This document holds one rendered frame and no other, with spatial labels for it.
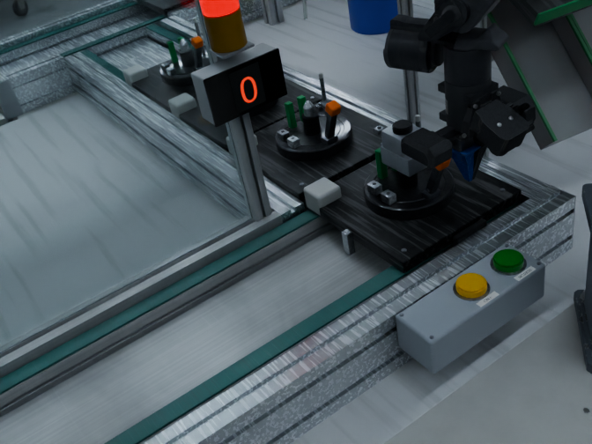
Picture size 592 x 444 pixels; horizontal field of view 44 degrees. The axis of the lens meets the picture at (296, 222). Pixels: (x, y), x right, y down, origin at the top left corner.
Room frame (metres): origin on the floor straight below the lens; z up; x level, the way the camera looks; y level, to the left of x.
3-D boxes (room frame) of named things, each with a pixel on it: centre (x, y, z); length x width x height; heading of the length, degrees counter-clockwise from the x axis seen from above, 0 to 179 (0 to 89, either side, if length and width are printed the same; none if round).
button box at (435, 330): (0.70, -0.21, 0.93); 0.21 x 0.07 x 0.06; 118
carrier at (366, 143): (1.16, -0.06, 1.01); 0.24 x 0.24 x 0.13; 28
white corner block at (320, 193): (0.97, -0.05, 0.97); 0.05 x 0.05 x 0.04; 28
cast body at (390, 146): (0.94, -0.18, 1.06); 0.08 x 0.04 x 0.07; 28
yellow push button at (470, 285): (0.70, -0.21, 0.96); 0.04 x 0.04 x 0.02
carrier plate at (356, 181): (0.93, -0.18, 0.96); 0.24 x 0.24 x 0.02; 28
